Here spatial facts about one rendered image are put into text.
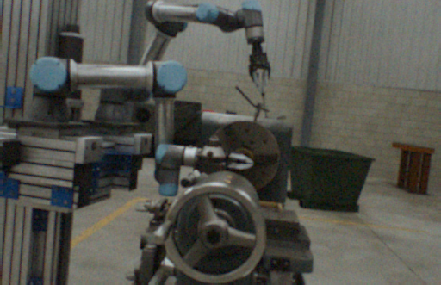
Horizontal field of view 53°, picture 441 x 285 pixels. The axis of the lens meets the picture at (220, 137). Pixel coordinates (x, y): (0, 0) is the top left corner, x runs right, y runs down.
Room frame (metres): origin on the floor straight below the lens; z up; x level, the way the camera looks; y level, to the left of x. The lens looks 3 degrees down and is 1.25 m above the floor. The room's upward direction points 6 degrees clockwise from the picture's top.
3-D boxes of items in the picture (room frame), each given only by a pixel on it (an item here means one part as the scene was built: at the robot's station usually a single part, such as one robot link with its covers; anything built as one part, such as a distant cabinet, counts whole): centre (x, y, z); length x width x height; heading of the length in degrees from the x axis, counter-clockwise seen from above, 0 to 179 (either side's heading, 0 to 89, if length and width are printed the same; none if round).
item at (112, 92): (2.15, 0.54, 1.33); 0.13 x 0.12 x 0.14; 138
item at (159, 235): (0.59, 0.06, 1.09); 0.07 x 0.02 x 0.02; 175
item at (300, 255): (1.27, -0.05, 0.90); 0.47 x 0.30 x 0.06; 85
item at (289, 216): (1.32, -0.04, 0.95); 0.43 x 0.17 x 0.05; 85
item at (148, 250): (1.15, 0.16, 0.84); 0.04 x 0.04 x 0.10; 85
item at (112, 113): (2.14, 0.55, 1.21); 0.15 x 0.15 x 0.10
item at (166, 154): (1.67, 0.18, 1.07); 0.11 x 0.08 x 0.09; 85
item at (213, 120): (2.34, -0.12, 1.06); 0.59 x 0.48 x 0.39; 175
